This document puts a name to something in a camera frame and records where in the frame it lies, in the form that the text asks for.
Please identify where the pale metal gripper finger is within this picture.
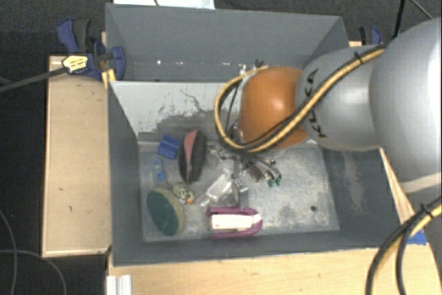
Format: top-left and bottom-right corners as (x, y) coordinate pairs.
(231, 170), (250, 205)

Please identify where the clear plastic bottle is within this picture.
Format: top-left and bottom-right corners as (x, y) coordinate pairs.
(199, 168), (239, 208)

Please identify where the purple and white stapler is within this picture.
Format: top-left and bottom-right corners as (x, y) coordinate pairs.
(205, 205), (264, 240)

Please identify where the grey metal bin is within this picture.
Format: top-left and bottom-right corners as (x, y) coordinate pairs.
(104, 2), (404, 267)

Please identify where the small spotted toy animal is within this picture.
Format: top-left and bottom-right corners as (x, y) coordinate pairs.
(171, 182), (196, 205)

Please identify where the black and red oval brush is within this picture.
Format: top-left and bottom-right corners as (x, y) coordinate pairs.
(177, 129), (209, 184)

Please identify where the green round sponge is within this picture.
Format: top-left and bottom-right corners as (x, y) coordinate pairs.
(146, 187), (186, 238)

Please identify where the clear bottle with blue rings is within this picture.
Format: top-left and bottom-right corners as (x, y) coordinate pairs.
(150, 158), (167, 184)

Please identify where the blue box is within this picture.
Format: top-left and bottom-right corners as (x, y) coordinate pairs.
(157, 134), (180, 160)

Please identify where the pale wood board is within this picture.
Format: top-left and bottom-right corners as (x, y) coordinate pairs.
(41, 55), (113, 258)

